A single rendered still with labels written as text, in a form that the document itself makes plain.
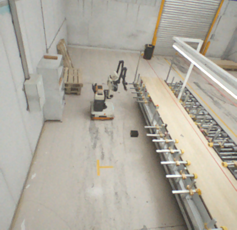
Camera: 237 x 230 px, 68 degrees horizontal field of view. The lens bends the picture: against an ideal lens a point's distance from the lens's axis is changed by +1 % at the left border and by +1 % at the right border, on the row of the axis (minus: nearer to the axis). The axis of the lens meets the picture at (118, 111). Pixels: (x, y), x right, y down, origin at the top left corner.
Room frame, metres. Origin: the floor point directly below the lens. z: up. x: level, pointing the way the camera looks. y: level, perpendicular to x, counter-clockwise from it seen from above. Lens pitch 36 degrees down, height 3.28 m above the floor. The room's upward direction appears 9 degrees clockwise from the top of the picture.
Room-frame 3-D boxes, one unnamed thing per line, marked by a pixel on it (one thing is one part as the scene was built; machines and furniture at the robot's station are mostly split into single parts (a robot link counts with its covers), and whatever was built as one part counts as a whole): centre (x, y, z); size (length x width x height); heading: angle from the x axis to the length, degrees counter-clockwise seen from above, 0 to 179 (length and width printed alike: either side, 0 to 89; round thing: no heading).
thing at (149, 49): (9.90, -1.10, 0.36); 0.59 x 0.58 x 0.73; 13
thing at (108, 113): (4.19, 0.49, 0.16); 0.67 x 0.64 x 0.25; 103
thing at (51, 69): (3.93, 1.79, 0.78); 0.90 x 0.45 x 1.55; 13
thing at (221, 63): (10.21, -5.14, 0.23); 2.41 x 0.77 x 0.17; 105
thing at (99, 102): (4.17, 0.58, 0.59); 0.55 x 0.34 x 0.83; 13
